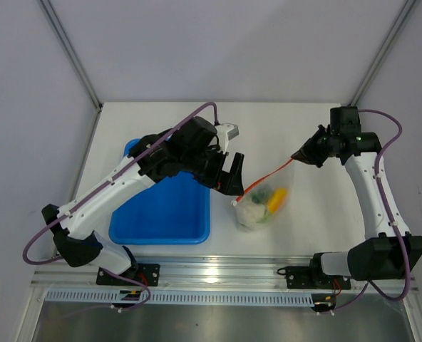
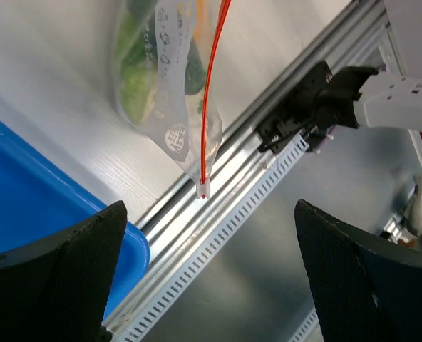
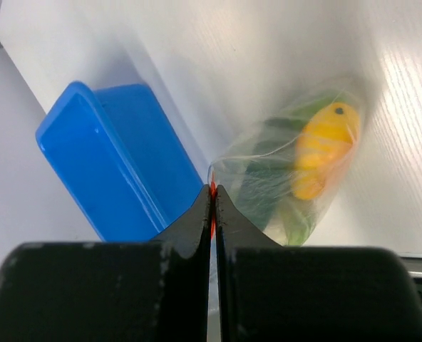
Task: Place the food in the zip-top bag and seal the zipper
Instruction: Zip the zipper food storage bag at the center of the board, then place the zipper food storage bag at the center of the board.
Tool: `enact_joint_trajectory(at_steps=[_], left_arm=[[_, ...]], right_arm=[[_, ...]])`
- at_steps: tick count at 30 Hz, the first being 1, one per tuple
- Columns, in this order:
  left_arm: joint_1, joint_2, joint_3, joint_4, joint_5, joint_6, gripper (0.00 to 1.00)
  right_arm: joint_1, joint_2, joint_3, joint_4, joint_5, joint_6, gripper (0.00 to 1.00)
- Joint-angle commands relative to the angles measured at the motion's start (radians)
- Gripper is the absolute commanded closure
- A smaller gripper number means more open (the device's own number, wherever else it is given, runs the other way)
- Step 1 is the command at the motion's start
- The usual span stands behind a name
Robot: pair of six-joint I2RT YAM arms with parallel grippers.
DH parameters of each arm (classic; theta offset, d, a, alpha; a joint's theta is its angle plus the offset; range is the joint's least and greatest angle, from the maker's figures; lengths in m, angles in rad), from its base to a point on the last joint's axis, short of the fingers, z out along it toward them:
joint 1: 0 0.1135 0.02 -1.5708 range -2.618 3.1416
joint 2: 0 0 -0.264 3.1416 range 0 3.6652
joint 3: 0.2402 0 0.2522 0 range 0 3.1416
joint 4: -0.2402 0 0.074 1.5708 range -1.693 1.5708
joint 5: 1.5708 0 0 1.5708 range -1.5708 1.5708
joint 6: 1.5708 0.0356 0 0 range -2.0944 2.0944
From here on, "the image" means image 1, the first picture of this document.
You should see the white cauliflower with leaves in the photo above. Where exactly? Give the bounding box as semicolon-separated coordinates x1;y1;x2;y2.
235;200;265;231

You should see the clear zip bag orange zipper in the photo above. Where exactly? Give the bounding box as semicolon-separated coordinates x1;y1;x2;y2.
232;158;294;232

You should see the dark green cucumber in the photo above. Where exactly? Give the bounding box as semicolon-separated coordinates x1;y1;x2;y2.
249;185;274;204

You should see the yellow orange mango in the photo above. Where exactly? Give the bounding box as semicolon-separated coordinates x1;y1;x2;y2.
265;188;288;214

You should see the blue plastic bin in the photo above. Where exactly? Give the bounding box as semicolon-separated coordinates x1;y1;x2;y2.
108;138;212;246

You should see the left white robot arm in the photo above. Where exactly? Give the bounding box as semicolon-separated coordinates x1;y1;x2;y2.
43;116;244;285

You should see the right aluminium frame post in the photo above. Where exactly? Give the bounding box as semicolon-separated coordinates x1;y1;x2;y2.
346;0;421;106

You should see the left aluminium frame post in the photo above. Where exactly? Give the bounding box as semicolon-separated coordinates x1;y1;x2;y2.
37;0;103;111

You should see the white slotted cable duct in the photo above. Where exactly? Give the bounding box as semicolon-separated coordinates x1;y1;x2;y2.
45;288;314;307

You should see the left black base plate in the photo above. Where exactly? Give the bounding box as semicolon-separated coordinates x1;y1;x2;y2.
96;264;160;287

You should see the aluminium front rail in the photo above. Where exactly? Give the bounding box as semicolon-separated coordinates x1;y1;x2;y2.
29;254;419;294

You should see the green grape bunch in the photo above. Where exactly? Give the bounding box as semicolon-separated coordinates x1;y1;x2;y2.
258;210;272;223

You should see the aluminium frame post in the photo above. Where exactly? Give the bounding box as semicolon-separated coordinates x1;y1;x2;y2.
346;0;421;106
37;0;103;111

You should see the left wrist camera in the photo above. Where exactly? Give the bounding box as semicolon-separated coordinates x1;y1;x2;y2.
216;123;239;154

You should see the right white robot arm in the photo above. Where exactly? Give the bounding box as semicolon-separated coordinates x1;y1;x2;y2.
292;106;422;288

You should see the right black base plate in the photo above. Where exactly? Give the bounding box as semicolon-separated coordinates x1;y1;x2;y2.
277;266;351;290

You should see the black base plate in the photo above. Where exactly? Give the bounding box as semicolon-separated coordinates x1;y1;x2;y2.
277;266;351;290
96;264;160;287

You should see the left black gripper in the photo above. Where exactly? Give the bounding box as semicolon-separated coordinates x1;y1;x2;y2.
182;144;244;197

